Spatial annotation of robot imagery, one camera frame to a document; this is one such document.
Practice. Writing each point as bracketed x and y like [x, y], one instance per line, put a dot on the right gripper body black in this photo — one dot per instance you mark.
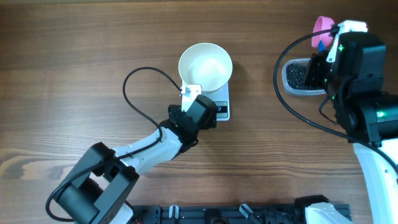
[318, 70]

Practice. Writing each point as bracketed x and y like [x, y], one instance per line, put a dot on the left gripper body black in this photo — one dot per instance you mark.
[175, 112]

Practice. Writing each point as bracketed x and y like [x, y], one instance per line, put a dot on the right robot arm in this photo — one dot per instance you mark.
[353, 80]

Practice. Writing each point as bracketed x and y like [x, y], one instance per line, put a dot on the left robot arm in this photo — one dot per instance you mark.
[96, 189]

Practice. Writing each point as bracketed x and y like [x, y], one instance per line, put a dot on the white digital kitchen scale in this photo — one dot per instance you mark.
[221, 98]

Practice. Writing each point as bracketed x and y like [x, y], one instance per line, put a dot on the white ceramic bowl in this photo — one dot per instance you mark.
[205, 64]

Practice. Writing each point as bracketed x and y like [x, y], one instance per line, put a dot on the black beans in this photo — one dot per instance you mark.
[296, 77]

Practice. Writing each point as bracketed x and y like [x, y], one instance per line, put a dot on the clear plastic container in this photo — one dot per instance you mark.
[289, 90]

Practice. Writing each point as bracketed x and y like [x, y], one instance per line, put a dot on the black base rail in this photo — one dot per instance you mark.
[311, 209]

